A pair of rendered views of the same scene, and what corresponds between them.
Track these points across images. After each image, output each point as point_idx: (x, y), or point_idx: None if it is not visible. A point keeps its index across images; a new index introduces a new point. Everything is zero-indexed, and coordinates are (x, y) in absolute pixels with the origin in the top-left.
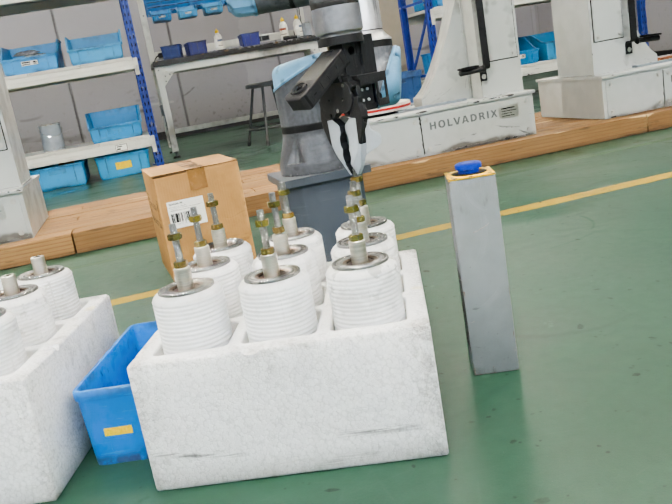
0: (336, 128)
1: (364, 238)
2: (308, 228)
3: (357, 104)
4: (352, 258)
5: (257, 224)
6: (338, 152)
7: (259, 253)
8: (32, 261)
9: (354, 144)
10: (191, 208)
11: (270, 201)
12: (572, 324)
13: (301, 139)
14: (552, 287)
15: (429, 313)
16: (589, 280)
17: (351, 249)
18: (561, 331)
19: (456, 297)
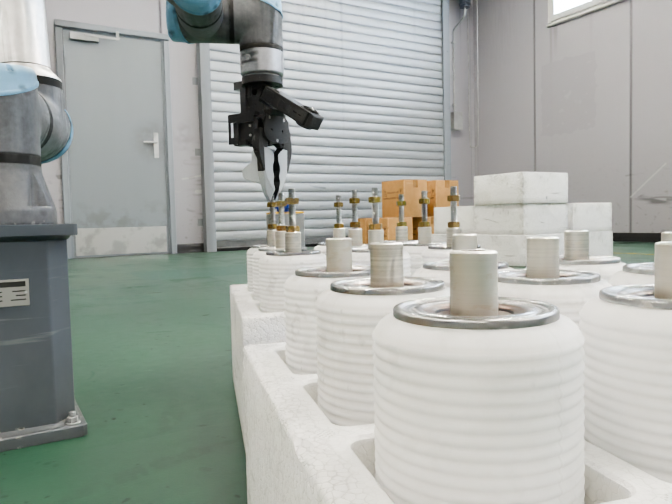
0: (271, 155)
1: None
2: (267, 247)
3: (290, 139)
4: (406, 238)
5: (429, 201)
6: (270, 177)
7: (357, 246)
8: (351, 243)
9: (284, 172)
10: (378, 188)
11: (356, 197)
12: (224, 351)
13: (37, 174)
14: (125, 357)
15: (136, 386)
16: (124, 350)
17: (407, 231)
18: None
19: (98, 380)
